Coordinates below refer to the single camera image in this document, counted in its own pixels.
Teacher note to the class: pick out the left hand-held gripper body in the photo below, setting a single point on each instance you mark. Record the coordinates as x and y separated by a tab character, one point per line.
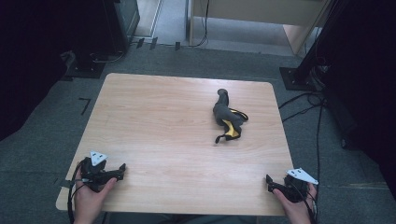
95	174

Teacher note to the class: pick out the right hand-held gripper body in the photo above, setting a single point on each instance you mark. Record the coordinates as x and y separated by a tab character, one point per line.
295	188

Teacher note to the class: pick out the person's right hand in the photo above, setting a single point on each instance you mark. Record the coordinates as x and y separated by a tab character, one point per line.
295	211

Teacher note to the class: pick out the person's left hand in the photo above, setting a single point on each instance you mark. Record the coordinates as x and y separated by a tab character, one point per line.
88	202

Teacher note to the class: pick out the black angled tape mark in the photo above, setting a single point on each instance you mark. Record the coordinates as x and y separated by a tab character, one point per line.
84	105

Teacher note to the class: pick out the black metal stand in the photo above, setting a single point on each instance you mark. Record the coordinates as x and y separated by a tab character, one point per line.
299	79

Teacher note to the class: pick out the black cabinet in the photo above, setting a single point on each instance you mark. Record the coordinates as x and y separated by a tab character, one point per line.
106	28

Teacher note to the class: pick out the light wooden furniture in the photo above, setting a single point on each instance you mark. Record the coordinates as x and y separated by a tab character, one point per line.
258	11

